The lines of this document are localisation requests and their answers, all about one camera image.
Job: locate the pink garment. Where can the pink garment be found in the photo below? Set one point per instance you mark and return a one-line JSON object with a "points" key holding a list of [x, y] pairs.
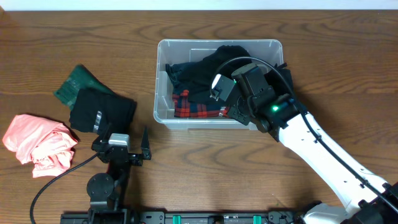
{"points": [[45, 143]]}

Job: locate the black garment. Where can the black garment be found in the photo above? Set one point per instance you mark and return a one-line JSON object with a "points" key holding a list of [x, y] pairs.
{"points": [[95, 112], [195, 79]]}

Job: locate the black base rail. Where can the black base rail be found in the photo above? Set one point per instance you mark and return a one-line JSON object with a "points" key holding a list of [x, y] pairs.
{"points": [[158, 217]]}

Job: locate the dark teal garment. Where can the dark teal garment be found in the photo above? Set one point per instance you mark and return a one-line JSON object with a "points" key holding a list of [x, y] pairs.
{"points": [[174, 73]]}

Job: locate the red plaid garment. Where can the red plaid garment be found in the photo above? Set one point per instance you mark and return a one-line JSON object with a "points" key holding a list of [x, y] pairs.
{"points": [[185, 109]]}

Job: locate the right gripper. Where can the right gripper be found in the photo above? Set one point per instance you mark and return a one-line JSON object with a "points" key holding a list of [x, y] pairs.
{"points": [[236, 112]]}

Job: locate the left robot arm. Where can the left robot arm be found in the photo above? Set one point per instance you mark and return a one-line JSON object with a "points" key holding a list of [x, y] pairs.
{"points": [[107, 189]]}

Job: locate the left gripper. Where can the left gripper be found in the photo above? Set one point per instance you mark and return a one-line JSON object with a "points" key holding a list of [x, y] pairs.
{"points": [[123, 157]]}

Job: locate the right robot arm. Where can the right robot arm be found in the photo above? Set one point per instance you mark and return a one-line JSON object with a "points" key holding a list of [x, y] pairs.
{"points": [[365, 196]]}

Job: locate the clear plastic storage bin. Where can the clear plastic storage bin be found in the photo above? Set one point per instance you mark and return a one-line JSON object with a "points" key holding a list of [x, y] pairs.
{"points": [[172, 51]]}

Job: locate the dark green garment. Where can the dark green garment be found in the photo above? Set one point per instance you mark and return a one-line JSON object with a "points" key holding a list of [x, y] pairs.
{"points": [[79, 78]]}

